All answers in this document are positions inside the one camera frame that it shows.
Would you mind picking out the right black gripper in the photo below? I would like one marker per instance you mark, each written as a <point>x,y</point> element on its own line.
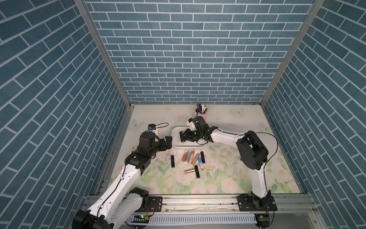
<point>188,136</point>

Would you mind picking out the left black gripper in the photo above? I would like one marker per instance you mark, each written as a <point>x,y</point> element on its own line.
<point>162,146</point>

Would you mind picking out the white plastic storage box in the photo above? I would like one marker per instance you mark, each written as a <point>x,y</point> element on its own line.
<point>177,144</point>

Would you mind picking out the black lipstick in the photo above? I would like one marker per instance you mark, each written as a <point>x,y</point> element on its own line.
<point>196,169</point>
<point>202,158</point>
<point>172,161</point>

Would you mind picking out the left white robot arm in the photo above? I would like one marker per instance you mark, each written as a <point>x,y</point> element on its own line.
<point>118,202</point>

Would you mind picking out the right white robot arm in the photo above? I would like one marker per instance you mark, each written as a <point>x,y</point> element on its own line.
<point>253,154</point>

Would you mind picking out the tan lipstick tube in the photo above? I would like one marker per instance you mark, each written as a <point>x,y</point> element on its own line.
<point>196,156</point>

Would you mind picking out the blue pink lipstick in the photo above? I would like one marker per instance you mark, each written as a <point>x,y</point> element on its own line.
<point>201,163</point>

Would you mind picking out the silver gold lipstick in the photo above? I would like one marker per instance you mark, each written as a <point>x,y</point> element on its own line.
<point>190,170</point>

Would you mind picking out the black lipstick front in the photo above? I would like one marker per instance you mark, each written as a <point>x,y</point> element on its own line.
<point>196,169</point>

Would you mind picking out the silver lip gloss tube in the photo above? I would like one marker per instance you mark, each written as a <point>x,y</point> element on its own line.
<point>188,156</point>

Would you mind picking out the red lip gloss tube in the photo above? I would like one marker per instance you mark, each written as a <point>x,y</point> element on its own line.
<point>185,156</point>

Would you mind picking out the pink lip gloss tube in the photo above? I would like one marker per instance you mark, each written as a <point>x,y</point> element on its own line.
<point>191,156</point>

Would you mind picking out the pink pen cup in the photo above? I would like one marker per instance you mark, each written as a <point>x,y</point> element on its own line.
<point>204,116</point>

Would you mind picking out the pens in cup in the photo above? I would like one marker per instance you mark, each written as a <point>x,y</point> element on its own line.
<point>201,109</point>

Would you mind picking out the left green circuit board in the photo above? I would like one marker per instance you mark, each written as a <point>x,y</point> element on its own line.
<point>142,219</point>

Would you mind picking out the green circuit board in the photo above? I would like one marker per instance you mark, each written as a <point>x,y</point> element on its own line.
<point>263,221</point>
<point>142,219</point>

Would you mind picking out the right green circuit board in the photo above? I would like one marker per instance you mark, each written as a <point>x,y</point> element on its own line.
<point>263,221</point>

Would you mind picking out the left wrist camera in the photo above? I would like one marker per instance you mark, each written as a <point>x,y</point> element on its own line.
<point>152,128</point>

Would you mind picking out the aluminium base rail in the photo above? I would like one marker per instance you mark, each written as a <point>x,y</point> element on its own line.
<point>228,203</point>

